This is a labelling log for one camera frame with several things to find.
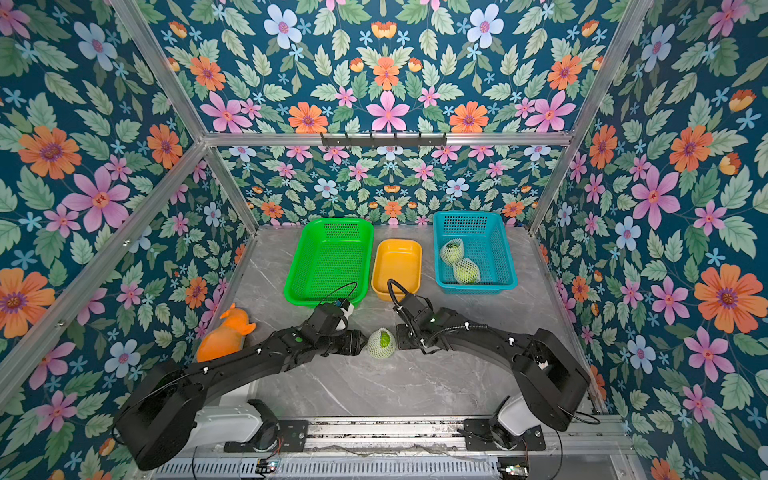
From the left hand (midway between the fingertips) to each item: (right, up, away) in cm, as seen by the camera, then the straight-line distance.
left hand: (364, 339), depth 85 cm
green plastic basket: (-16, +22, +24) cm, 36 cm away
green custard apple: (+32, +19, +13) cm, 40 cm away
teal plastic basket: (+43, +29, +30) cm, 60 cm away
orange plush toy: (-39, +1, -1) cm, 39 cm away
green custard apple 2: (+28, +25, +18) cm, 42 cm away
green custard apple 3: (+5, 0, -3) cm, 6 cm away
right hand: (+12, +1, +1) cm, 12 cm away
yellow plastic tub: (+9, +22, +22) cm, 33 cm away
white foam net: (+1, -1, -2) cm, 2 cm away
